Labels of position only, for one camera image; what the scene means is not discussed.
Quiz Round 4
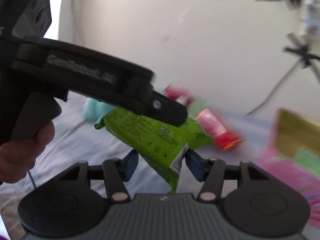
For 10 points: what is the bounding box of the pink gold tin box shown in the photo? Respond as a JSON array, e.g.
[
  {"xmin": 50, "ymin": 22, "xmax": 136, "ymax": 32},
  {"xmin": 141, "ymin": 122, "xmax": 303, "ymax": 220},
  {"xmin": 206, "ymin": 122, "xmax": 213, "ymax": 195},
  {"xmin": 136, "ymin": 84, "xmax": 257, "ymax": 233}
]
[{"xmin": 257, "ymin": 107, "xmax": 320, "ymax": 228}]

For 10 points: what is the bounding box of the white power strip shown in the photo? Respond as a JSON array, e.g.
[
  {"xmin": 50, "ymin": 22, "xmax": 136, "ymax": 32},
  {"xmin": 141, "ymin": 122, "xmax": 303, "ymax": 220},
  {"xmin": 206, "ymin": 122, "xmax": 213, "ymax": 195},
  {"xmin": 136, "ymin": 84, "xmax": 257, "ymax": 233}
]
[{"xmin": 298, "ymin": 0, "xmax": 319, "ymax": 37}]

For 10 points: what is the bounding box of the black tape cross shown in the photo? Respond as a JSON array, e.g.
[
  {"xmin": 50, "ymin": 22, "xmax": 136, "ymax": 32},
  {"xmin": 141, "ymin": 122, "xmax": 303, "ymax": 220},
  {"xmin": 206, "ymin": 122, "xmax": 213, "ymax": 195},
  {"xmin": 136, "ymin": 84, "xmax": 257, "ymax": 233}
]
[{"xmin": 283, "ymin": 33, "xmax": 319, "ymax": 82}]

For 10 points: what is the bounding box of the green snack packet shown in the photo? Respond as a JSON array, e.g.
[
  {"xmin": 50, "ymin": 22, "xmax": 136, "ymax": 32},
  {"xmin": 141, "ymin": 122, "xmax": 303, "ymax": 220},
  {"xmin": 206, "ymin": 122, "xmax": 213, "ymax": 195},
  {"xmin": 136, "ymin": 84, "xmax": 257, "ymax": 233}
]
[{"xmin": 94, "ymin": 107, "xmax": 213, "ymax": 193}]

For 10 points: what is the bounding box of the grey wall cable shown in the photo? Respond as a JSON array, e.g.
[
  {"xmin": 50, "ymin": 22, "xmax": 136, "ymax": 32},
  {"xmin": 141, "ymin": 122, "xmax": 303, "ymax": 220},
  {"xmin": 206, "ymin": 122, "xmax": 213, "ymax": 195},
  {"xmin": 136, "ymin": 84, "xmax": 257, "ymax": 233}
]
[{"xmin": 245, "ymin": 60, "xmax": 304, "ymax": 117}]

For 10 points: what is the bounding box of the teal soft pouch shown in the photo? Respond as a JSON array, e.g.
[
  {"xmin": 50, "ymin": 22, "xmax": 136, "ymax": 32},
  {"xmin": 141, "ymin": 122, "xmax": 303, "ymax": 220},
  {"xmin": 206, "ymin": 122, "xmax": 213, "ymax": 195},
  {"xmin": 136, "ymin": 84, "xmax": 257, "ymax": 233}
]
[{"xmin": 82, "ymin": 98, "xmax": 115, "ymax": 123}]

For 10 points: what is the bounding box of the pink red snack packet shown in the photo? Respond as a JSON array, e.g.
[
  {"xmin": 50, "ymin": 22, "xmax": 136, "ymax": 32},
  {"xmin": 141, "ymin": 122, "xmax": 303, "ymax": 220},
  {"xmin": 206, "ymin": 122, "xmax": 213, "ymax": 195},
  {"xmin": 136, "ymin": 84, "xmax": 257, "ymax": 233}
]
[{"xmin": 195, "ymin": 108, "xmax": 244, "ymax": 151}]

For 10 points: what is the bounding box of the person's left hand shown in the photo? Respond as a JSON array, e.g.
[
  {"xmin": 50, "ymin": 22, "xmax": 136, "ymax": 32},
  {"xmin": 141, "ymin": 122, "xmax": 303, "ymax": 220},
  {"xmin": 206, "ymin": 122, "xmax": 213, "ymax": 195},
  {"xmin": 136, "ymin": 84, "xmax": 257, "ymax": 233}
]
[{"xmin": 0, "ymin": 122, "xmax": 55, "ymax": 184}]

